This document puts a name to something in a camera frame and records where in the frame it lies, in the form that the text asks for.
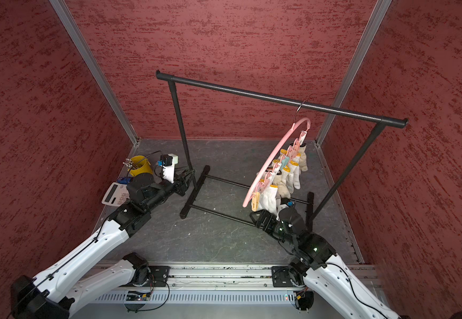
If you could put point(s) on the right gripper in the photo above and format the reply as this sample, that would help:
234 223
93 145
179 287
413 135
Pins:
267 225

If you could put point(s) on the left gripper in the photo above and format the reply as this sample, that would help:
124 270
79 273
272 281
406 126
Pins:
180 183

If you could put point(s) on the white work glove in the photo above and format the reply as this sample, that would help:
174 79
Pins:
295 170

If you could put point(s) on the pink clip hanger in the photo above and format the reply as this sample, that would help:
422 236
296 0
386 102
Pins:
285 150

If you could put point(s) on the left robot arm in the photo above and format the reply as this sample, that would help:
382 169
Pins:
61 290

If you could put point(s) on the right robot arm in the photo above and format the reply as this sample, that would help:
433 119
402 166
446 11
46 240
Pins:
317 266

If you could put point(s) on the yellow cup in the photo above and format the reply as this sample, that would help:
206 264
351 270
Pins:
138 165

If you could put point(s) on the blue stapler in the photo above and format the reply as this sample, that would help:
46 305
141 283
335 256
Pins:
124 180

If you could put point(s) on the pink calculator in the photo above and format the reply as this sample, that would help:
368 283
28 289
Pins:
116 195

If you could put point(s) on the right controller board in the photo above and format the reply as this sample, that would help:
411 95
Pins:
304 300

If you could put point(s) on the controller board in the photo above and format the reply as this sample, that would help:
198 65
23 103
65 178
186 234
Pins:
304 300
135 296

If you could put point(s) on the left controller board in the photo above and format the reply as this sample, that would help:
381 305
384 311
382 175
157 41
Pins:
135 296

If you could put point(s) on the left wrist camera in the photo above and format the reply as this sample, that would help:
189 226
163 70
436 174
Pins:
167 163

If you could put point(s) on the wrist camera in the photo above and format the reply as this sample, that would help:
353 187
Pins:
284 203
167 163

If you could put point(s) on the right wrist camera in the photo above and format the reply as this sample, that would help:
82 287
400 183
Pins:
284 203

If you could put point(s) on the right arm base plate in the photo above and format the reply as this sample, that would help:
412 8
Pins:
282 277

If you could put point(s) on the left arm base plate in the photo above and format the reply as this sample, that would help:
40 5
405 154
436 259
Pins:
155 276

